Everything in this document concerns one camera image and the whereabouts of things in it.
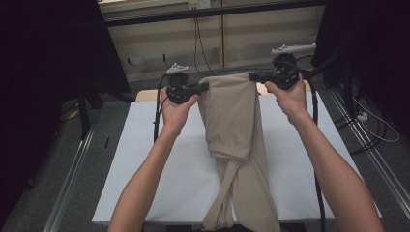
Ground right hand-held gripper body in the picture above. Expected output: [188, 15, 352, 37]
[271, 43, 317, 91]

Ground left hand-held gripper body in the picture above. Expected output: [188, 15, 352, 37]
[165, 63, 201, 104]

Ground beige pants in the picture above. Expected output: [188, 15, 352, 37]
[192, 71, 281, 232]

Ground person's left hand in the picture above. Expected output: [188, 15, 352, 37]
[160, 86, 200, 136]

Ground person's right hand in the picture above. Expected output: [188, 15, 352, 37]
[264, 73, 312, 127]

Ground beige wooden cabinet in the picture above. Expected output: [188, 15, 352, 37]
[98, 0, 325, 83]

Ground black metal stand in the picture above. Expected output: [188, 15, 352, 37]
[303, 51, 356, 119]
[76, 81, 136, 140]

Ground black horizontal bar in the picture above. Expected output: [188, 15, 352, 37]
[104, 0, 327, 27]

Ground white table board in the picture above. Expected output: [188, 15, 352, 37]
[92, 91, 383, 225]

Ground black curtain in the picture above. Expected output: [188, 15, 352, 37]
[312, 0, 410, 136]
[0, 0, 132, 220]

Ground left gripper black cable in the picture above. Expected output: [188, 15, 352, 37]
[153, 72, 169, 143]

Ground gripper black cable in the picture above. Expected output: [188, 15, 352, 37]
[298, 66, 327, 232]
[153, 72, 169, 143]

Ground black hanging cable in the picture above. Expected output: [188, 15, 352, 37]
[192, 16, 207, 76]
[194, 16, 315, 76]

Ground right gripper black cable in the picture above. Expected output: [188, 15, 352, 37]
[298, 66, 327, 232]

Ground white wall socket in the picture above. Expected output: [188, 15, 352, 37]
[188, 0, 212, 10]

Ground white cable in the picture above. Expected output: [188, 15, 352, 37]
[351, 96, 400, 144]

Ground black floor cables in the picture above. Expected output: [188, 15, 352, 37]
[333, 105, 388, 156]

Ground aluminium floor rail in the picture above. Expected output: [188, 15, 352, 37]
[42, 127, 96, 232]
[328, 90, 410, 212]

